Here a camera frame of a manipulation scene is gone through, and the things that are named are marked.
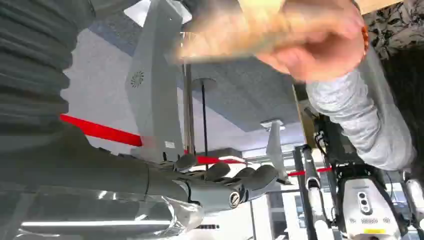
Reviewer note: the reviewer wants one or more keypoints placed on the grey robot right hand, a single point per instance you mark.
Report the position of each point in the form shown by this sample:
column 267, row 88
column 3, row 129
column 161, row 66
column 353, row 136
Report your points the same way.
column 99, row 172

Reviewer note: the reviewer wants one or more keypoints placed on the person's left hand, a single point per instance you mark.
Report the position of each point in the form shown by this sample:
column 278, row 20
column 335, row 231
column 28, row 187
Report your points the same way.
column 324, row 49

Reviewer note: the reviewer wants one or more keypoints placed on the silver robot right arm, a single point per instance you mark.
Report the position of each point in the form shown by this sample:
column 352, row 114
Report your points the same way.
column 30, row 66

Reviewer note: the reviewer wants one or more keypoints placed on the red barrier belt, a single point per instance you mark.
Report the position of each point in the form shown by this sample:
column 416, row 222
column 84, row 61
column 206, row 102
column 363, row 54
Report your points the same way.
column 99, row 130

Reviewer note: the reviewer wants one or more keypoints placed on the person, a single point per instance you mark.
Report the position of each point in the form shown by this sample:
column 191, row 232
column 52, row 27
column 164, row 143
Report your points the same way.
column 397, row 26

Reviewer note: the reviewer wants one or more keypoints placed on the grey kiosk stand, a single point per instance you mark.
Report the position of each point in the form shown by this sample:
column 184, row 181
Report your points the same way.
column 152, row 99

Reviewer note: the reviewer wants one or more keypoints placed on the white humanoid robot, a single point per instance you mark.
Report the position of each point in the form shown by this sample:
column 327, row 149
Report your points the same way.
column 364, row 198

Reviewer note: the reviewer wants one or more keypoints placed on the chrome stanchion post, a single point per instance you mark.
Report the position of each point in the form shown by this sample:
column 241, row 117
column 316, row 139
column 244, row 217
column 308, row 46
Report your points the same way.
column 189, row 109

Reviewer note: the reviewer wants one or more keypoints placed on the black stanchion post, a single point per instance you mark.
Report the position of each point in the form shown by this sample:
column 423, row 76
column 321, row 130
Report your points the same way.
column 204, row 126

